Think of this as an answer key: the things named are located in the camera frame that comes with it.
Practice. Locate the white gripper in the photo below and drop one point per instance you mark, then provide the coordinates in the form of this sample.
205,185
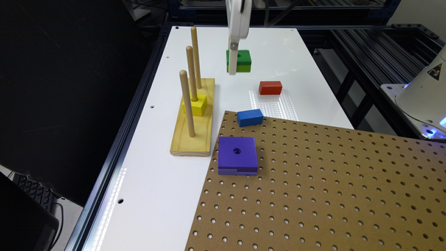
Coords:
238,14

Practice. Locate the green square block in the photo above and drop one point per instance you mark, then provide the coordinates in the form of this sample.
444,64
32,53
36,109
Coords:
244,62

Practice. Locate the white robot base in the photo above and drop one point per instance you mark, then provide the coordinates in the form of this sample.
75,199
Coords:
422,101

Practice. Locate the red rectangular block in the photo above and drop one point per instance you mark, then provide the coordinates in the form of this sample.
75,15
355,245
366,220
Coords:
270,87

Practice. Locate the yellow block on peg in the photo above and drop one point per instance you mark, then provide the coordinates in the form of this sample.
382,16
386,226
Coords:
199,106

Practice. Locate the blue rectangular block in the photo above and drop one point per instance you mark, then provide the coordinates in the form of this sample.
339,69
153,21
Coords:
250,117

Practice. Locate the purple square block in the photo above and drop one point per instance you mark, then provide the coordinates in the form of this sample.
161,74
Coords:
237,156

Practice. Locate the middle wooden peg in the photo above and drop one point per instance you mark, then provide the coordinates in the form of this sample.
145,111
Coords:
190,64

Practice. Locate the wooden peg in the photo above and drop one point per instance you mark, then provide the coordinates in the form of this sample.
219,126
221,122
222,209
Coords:
195,50
190,64
187,102

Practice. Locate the rear wooden peg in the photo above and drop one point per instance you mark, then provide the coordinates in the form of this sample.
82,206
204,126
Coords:
195,50

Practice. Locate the front wooden peg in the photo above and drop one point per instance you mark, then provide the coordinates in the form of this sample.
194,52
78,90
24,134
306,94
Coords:
187,102

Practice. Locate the brown pegboard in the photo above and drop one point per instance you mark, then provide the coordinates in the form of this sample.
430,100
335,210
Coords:
324,188

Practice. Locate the black keyboard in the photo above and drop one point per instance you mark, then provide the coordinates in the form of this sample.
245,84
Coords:
44,196

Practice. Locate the black monitor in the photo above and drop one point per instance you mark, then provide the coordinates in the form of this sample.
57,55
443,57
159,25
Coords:
25,224

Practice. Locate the black aluminium frame rack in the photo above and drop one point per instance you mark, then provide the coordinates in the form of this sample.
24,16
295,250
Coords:
377,55

